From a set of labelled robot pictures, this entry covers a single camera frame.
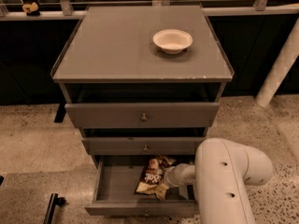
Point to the brown chip bag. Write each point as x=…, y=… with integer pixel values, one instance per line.
x=153, y=174

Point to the yellow object on ledge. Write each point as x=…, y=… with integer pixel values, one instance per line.
x=31, y=9

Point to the metal window ledge rail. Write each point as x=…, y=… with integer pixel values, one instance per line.
x=158, y=10

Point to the grey drawer cabinet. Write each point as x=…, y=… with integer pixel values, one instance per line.
x=112, y=59

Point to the grey top drawer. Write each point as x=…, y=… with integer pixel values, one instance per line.
x=142, y=115

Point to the grey bottom drawer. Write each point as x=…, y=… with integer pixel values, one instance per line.
x=114, y=194

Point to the grey drawer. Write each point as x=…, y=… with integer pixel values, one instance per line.
x=142, y=145
x=114, y=194
x=142, y=115

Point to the black bar on floor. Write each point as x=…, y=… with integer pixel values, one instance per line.
x=55, y=200

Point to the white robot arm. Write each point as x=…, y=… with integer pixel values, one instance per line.
x=221, y=171

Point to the black cabinet leg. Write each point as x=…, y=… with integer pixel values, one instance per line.
x=60, y=114

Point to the white pillar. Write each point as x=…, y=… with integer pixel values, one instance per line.
x=281, y=67

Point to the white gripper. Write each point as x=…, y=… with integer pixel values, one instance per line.
x=171, y=177

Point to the grey middle drawer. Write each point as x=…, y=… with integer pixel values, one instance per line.
x=142, y=145

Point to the white paper bowl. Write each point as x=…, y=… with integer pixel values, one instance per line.
x=172, y=41

